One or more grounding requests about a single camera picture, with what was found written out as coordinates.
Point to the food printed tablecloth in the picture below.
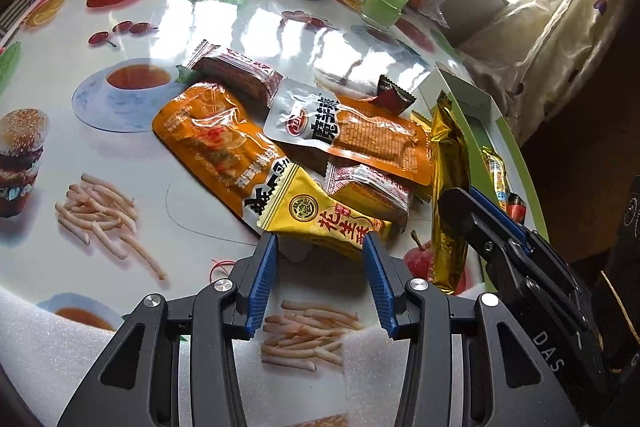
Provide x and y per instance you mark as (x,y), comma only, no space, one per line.
(300,32)

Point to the red thread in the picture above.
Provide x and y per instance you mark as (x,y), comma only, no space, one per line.
(217,268)

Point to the yellow triangular snack packet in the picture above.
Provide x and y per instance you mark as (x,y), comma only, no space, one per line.
(310,217)

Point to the white green cardboard box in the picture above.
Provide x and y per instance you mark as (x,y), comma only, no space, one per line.
(470,102)

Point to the dark red snack packet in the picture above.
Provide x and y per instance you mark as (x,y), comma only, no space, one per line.
(395,97)

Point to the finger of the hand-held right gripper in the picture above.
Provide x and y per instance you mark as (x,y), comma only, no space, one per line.
(500,212)
(462,217)

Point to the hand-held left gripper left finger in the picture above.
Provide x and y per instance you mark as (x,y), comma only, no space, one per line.
(262,287)

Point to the brown wooden cabinet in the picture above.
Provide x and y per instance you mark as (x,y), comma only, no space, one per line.
(575,147)

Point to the grey orange tofu snack packet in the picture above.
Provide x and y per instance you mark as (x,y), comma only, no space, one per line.
(370,137)

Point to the green plastic jar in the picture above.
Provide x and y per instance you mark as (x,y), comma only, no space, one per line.
(382,4)

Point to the large orange snack packet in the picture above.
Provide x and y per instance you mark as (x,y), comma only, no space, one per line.
(210,132)

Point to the thin orange sausage packet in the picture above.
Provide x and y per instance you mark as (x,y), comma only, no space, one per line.
(497,172)

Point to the long gold foil snack packet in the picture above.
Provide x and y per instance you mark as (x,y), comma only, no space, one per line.
(447,157)

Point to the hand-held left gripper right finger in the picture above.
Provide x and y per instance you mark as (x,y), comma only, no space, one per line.
(380,287)

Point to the black object white print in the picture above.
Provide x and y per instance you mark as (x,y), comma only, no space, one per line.
(627,227)

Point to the white foam sheet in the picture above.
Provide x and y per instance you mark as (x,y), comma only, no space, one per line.
(370,367)
(40,347)

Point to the cream patterned curtain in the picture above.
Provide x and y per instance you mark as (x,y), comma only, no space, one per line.
(540,37)

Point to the red white patterned snack packet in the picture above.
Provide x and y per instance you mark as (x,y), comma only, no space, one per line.
(365,192)
(235,72)

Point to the small gold foil snack packet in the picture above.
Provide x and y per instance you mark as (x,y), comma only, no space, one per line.
(421,119)

